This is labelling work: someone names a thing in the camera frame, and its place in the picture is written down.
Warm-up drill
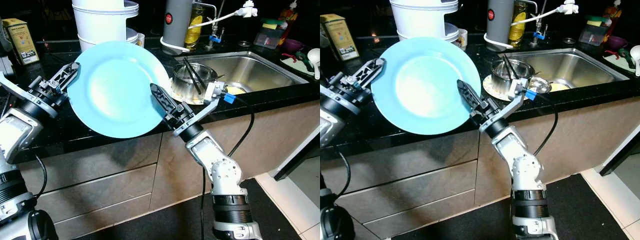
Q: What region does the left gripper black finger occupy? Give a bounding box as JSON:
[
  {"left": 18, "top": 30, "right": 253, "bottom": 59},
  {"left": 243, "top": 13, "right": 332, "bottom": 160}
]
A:
[
  {"left": 49, "top": 62, "right": 81, "bottom": 95},
  {"left": 356, "top": 57, "right": 387, "bottom": 90}
]

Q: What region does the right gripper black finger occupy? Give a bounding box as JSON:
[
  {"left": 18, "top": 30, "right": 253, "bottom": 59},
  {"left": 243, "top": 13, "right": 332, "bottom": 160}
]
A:
[
  {"left": 150, "top": 83, "right": 185, "bottom": 122},
  {"left": 456, "top": 79, "right": 488, "bottom": 117}
]

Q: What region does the light blue plate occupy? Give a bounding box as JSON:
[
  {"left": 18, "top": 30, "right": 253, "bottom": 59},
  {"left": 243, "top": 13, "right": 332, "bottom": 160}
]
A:
[
  {"left": 67, "top": 41, "right": 171, "bottom": 139},
  {"left": 370, "top": 36, "right": 482, "bottom": 136}
]

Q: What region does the small steel bowl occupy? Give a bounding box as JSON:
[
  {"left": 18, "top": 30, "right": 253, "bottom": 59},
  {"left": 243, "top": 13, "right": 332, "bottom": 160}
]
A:
[{"left": 527, "top": 76, "right": 554, "bottom": 95}]

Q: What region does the green kitchen tool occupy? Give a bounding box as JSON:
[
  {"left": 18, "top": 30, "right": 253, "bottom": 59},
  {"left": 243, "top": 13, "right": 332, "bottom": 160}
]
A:
[
  {"left": 292, "top": 50, "right": 311, "bottom": 68},
  {"left": 617, "top": 47, "right": 635, "bottom": 65}
]

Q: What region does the patterned white plate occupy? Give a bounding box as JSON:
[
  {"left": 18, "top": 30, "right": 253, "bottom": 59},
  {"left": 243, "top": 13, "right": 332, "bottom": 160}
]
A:
[
  {"left": 482, "top": 74, "right": 531, "bottom": 102},
  {"left": 169, "top": 75, "right": 223, "bottom": 106}
]

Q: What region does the steel pot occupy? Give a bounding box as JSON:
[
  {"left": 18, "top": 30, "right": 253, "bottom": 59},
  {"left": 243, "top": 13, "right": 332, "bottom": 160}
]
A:
[
  {"left": 490, "top": 58, "right": 535, "bottom": 98},
  {"left": 171, "top": 62, "right": 219, "bottom": 103}
]

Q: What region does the white ladle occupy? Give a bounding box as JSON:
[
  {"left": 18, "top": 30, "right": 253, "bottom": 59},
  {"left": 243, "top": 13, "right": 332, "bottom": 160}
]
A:
[
  {"left": 629, "top": 44, "right": 640, "bottom": 77},
  {"left": 306, "top": 48, "right": 321, "bottom": 81}
]

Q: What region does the yellow green tin box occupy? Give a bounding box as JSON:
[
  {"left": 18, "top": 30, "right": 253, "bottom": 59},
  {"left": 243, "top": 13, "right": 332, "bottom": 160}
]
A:
[
  {"left": 1, "top": 18, "right": 40, "bottom": 66},
  {"left": 320, "top": 13, "right": 361, "bottom": 62}
]

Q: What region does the pale green cloth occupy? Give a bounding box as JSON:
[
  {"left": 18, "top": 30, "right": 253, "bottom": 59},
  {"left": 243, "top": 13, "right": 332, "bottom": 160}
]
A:
[
  {"left": 279, "top": 50, "right": 317, "bottom": 77},
  {"left": 602, "top": 48, "right": 640, "bottom": 76}
]

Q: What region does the white tiered storage rack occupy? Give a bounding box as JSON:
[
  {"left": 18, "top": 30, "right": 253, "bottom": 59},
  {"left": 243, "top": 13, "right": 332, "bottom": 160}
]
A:
[
  {"left": 389, "top": 0, "right": 460, "bottom": 43},
  {"left": 71, "top": 0, "right": 140, "bottom": 52}
]

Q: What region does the purple cup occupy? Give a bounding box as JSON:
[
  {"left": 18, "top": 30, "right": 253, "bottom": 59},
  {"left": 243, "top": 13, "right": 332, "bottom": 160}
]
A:
[
  {"left": 282, "top": 38, "right": 306, "bottom": 54},
  {"left": 606, "top": 35, "right": 629, "bottom": 51}
]

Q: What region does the grey cylinder water filter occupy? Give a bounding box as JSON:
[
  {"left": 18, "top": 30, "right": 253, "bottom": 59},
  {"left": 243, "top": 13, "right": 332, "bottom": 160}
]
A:
[
  {"left": 486, "top": 0, "right": 515, "bottom": 47},
  {"left": 162, "top": 0, "right": 194, "bottom": 51}
]

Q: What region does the grey drawer front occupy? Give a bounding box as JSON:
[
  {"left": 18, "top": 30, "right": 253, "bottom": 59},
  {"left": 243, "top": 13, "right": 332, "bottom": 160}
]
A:
[
  {"left": 36, "top": 164, "right": 159, "bottom": 222},
  {"left": 52, "top": 193, "right": 153, "bottom": 240},
  {"left": 362, "top": 190, "right": 476, "bottom": 240},
  {"left": 336, "top": 161, "right": 478, "bottom": 218},
  {"left": 320, "top": 129, "right": 482, "bottom": 187},
  {"left": 14, "top": 133, "right": 163, "bottom": 195}
]

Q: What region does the dark open door white edge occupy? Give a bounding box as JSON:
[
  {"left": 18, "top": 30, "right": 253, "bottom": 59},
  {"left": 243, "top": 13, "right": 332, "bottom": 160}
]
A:
[
  {"left": 272, "top": 125, "right": 321, "bottom": 182},
  {"left": 599, "top": 122, "right": 640, "bottom": 177}
]

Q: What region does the stainless steel sink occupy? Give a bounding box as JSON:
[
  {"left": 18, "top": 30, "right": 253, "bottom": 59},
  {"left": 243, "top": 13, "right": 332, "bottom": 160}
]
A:
[
  {"left": 495, "top": 47, "right": 631, "bottom": 93},
  {"left": 174, "top": 50, "right": 310, "bottom": 99}
]

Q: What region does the red bottle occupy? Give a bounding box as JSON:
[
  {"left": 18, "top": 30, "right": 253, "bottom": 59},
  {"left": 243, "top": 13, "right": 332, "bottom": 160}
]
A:
[
  {"left": 279, "top": 0, "right": 301, "bottom": 38},
  {"left": 602, "top": 0, "right": 623, "bottom": 36}
]

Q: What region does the clear plastic container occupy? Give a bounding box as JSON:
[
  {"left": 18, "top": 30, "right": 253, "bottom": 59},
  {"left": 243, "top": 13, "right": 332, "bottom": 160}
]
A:
[
  {"left": 578, "top": 22, "right": 612, "bottom": 47},
  {"left": 253, "top": 25, "right": 287, "bottom": 50}
]

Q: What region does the yellow green sponge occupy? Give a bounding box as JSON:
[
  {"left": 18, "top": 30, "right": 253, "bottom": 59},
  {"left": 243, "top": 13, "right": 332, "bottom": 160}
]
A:
[
  {"left": 586, "top": 16, "right": 613, "bottom": 28},
  {"left": 262, "top": 18, "right": 289, "bottom": 31}
]

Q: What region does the white faucet head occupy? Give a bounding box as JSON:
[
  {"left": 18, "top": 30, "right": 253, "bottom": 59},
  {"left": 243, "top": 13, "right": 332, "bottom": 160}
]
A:
[
  {"left": 557, "top": 0, "right": 580, "bottom": 16},
  {"left": 237, "top": 0, "right": 259, "bottom": 19}
]

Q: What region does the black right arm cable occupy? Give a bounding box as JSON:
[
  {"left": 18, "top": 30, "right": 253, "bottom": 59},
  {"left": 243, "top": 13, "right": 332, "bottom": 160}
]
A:
[
  {"left": 199, "top": 90, "right": 257, "bottom": 240},
  {"left": 522, "top": 89, "right": 559, "bottom": 157}
]

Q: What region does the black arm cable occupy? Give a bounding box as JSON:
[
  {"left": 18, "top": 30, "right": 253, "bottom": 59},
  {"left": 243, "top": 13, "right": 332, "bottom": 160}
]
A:
[
  {"left": 336, "top": 147, "right": 353, "bottom": 201},
  {"left": 522, "top": 89, "right": 559, "bottom": 157},
  {"left": 30, "top": 152, "right": 49, "bottom": 201},
  {"left": 199, "top": 90, "right": 257, "bottom": 240}
]

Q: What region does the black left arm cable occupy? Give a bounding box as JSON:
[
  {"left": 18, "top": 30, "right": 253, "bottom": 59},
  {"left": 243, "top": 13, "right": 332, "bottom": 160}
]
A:
[
  {"left": 336, "top": 147, "right": 353, "bottom": 201},
  {"left": 30, "top": 152, "right": 49, "bottom": 201}
]

